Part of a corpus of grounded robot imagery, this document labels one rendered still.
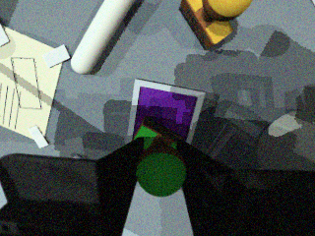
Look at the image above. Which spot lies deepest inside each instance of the white rounded cylinder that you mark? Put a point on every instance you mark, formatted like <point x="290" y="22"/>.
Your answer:
<point x="101" y="30"/>

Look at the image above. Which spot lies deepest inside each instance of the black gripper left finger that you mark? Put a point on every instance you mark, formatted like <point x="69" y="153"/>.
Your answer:
<point x="105" y="186"/>

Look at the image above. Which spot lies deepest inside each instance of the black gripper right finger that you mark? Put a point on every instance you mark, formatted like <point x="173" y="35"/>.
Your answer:
<point x="217" y="197"/>

